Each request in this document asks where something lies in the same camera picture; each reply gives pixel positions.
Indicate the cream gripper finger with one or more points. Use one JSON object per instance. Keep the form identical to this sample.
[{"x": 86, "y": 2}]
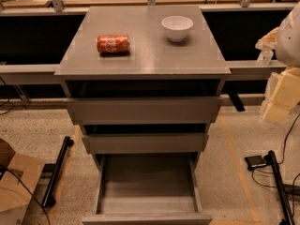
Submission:
[
  {"x": 282, "y": 94},
  {"x": 268, "y": 41}
]

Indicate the red coke can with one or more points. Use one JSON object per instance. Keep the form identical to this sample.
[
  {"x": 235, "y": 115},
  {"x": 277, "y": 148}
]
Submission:
[{"x": 113, "y": 44}]

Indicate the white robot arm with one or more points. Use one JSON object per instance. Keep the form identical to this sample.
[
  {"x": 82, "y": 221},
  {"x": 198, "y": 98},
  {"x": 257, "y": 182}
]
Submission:
[{"x": 287, "y": 49}]

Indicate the grey three-drawer cabinet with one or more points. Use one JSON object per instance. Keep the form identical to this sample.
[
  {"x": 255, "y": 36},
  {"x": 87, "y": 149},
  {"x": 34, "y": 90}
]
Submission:
[{"x": 144, "y": 84}]

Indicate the grey top drawer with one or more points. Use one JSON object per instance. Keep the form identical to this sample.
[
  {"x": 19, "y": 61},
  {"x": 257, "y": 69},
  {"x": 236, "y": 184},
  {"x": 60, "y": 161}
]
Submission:
[{"x": 143, "y": 110}]

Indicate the grey open bottom drawer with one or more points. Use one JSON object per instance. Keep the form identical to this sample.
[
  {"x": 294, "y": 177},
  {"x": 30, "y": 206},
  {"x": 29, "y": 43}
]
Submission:
[{"x": 147, "y": 189}]

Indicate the grey middle drawer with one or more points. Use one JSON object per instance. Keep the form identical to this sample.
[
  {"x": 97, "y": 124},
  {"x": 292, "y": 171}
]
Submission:
[{"x": 145, "y": 143}]

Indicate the black bar right floor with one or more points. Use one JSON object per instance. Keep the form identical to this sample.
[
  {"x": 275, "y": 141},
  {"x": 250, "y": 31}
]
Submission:
[{"x": 287, "y": 211}]

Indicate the black bar floor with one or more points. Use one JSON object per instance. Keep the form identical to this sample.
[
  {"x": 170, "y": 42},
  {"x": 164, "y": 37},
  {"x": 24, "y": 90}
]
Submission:
[
  {"x": 54, "y": 169},
  {"x": 287, "y": 211}
]

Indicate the small black floor box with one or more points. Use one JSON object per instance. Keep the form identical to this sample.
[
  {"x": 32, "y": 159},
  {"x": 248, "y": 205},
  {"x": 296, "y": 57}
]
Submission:
[{"x": 255, "y": 162}]

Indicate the white ceramic bowl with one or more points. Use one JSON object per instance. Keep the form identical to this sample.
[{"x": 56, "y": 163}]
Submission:
[{"x": 176, "y": 28}]

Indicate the black bar left floor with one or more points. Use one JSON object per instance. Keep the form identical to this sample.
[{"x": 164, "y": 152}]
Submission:
[{"x": 54, "y": 169}]

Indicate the brown cardboard box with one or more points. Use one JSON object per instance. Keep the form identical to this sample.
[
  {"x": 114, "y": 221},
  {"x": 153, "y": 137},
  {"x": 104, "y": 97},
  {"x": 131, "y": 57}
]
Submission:
[{"x": 16, "y": 190}]

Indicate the grey metal rail frame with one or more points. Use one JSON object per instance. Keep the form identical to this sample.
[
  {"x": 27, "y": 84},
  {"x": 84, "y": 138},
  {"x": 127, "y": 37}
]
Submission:
[{"x": 28, "y": 69}]

